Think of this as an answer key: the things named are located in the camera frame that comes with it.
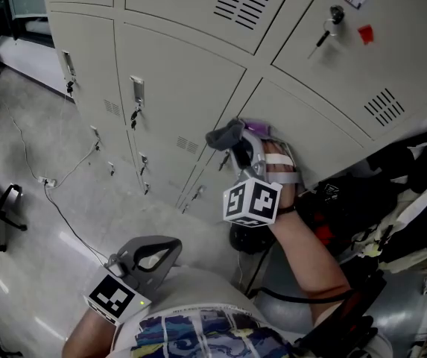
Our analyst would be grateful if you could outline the person's right forearm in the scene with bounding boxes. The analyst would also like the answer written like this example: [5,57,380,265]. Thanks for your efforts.
[267,209,352,326]

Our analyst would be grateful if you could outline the white power cable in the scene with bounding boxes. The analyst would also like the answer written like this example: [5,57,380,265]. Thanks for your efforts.
[52,145,98,188]

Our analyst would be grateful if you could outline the black floor cable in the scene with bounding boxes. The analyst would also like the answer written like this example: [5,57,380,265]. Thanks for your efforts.
[43,184,110,266]

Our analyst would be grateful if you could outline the black chest-mounted device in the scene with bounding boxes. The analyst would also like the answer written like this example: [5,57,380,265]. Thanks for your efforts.
[343,315,380,358]

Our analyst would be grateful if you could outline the black shoulder strap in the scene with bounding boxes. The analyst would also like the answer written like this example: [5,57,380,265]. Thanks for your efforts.
[298,270,388,350]

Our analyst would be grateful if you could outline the grey metal locker cabinet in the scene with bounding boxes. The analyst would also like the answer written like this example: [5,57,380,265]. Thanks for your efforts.
[43,0,427,223]

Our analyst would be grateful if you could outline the red bag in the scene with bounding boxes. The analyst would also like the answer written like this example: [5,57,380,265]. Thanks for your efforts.
[311,214,335,245]

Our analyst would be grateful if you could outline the dark grey wiping cloth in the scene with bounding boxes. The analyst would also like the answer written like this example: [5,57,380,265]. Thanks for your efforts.
[205,119,246,151]

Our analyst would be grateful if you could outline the person's printed white shirt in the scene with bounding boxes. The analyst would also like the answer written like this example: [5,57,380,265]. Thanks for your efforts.
[104,266,393,358]

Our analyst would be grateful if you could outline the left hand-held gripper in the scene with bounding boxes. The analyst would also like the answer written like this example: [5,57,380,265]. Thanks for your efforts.
[82,236,183,326]

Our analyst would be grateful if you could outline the red sticker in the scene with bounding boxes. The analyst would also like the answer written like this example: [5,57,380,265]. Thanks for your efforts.
[357,24,375,46]

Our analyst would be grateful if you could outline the person's right hand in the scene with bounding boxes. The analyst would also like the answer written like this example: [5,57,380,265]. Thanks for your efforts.
[263,139,302,216]

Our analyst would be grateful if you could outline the black key on metal ring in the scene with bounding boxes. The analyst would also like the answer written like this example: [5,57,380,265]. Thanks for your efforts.
[307,4,345,60]

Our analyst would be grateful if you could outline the hanging clothes and bags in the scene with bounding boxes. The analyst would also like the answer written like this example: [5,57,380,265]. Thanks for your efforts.
[350,139,427,260]

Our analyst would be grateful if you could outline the grey metal locker door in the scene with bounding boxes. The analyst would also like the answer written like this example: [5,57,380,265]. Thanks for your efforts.
[212,77,366,197]

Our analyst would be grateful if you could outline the person's left forearm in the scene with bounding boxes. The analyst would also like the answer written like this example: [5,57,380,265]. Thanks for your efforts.
[62,310,119,358]

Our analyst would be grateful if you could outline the navy bag with white print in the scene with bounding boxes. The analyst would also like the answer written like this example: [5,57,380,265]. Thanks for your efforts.
[298,173,396,230]

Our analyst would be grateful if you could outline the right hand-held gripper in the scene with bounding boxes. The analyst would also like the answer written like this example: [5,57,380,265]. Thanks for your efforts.
[223,118,283,227]

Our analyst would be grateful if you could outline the pale green plush toy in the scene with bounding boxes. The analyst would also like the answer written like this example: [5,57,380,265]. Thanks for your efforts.
[361,242,384,259]

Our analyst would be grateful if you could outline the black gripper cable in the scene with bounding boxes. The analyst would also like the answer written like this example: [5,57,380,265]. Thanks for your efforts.
[244,244,352,305]

